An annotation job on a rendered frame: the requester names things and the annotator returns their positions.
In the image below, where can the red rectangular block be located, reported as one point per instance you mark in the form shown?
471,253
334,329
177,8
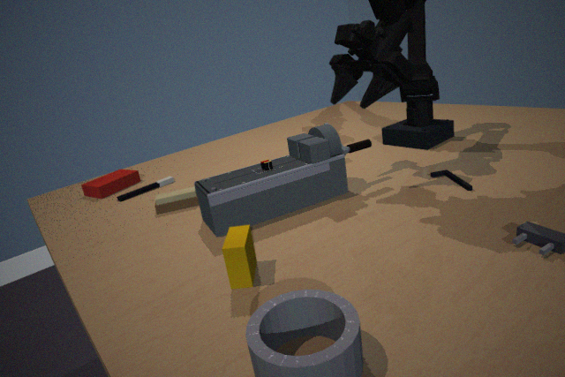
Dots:
111,183

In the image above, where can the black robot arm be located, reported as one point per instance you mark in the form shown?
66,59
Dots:
393,15

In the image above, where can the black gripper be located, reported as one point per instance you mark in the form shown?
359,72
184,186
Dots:
390,69

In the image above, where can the grey hollow cylinder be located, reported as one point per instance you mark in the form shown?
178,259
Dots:
305,313

